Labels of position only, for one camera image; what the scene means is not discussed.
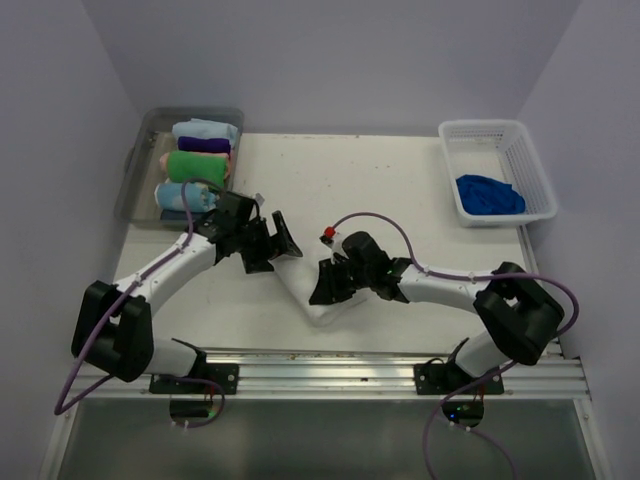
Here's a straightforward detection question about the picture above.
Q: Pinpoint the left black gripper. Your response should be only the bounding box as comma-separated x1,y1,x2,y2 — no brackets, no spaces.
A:
235,211,300,273

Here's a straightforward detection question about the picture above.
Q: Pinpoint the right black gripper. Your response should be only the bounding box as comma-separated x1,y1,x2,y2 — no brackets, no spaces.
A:
310,256,373,305

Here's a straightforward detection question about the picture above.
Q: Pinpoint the white towel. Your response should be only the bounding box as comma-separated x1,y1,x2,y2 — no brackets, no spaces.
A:
271,236,369,328

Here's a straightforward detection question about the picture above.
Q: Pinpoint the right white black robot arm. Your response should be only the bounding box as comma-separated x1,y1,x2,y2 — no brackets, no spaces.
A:
309,228,564,393

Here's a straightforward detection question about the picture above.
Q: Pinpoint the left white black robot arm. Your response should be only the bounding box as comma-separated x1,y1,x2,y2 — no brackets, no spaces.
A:
71,192,302,393

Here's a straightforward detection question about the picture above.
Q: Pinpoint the blue cloud pattern towel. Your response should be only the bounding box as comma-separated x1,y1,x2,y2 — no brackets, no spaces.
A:
154,183,218,213

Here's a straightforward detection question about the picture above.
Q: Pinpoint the purple rolled towel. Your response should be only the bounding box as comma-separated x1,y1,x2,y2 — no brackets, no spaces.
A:
177,136,232,154

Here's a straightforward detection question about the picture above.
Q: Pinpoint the green rolled towel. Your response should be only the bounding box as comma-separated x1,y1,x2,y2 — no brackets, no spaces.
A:
165,149,224,191

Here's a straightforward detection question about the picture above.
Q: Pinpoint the pink rolled towel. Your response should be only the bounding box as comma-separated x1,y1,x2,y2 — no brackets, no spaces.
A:
158,150,235,181

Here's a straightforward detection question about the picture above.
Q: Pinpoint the grey plastic tray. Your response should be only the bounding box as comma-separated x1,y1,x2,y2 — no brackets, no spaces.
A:
115,106,244,231

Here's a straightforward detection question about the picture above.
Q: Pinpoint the light blue rolled towel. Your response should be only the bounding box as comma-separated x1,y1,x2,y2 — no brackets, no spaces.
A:
171,118,239,146

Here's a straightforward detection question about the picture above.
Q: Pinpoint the white plastic basket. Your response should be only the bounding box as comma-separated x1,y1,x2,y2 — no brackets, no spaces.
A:
438,119,558,228

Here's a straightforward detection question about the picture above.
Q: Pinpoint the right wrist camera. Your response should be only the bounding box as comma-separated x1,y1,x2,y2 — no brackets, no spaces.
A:
320,226,345,256

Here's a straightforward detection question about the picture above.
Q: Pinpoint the aluminium mounting rail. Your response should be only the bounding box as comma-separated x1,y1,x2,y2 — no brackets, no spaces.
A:
64,349,594,401

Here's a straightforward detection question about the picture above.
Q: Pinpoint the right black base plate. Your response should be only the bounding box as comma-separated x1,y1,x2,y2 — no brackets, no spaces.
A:
413,359,505,396

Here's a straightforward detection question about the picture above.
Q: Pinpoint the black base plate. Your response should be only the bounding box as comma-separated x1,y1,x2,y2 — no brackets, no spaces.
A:
413,359,505,396
149,362,239,395

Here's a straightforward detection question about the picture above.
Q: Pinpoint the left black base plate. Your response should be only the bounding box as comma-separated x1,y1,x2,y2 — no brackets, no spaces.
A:
149,362,239,395

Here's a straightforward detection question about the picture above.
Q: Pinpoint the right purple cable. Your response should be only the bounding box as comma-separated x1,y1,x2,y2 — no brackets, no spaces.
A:
327,212,581,480

